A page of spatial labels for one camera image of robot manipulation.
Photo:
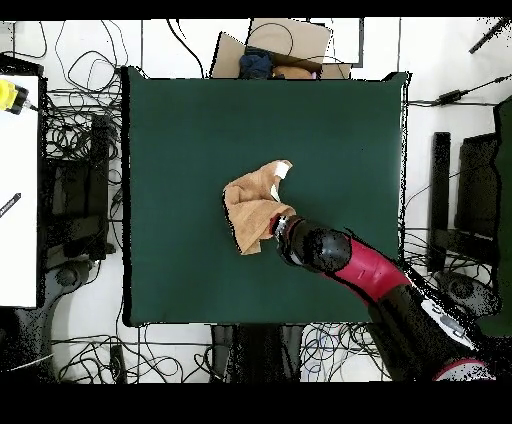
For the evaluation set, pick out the black power adapter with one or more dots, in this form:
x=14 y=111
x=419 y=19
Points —
x=452 y=96

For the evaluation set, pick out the orange cloth item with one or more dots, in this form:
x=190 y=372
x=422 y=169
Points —
x=292 y=72

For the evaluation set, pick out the black equipment box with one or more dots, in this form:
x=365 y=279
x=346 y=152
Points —
x=76 y=200

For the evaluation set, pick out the black marker pen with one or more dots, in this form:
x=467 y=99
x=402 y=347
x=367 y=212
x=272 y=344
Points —
x=10 y=204

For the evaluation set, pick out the dark green fabric cover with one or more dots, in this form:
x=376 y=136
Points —
x=504 y=200

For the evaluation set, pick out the dark blue garment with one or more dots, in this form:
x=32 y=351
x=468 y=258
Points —
x=256 y=64

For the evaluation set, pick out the yellow and black tool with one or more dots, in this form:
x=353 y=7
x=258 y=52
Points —
x=8 y=96

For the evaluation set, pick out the brown cardboard box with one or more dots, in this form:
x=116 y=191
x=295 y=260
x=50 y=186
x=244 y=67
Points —
x=304 y=38

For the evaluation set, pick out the black pedestal caster foot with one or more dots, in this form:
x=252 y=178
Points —
x=66 y=276
x=462 y=288

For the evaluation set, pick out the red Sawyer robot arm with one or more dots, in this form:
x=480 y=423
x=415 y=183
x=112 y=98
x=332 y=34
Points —
x=372 y=272

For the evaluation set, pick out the black power strip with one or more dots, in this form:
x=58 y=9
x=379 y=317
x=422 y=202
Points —
x=118 y=364

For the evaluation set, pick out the black rod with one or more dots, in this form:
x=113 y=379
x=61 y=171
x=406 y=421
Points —
x=488 y=36

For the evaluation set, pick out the white side table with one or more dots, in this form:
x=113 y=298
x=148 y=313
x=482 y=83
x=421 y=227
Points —
x=18 y=240

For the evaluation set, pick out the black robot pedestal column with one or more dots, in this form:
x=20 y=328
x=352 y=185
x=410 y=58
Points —
x=256 y=352

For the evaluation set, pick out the dark green table cloth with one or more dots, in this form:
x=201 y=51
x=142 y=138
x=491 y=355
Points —
x=180 y=140

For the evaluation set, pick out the tan terry towel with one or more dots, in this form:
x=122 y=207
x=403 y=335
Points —
x=248 y=208

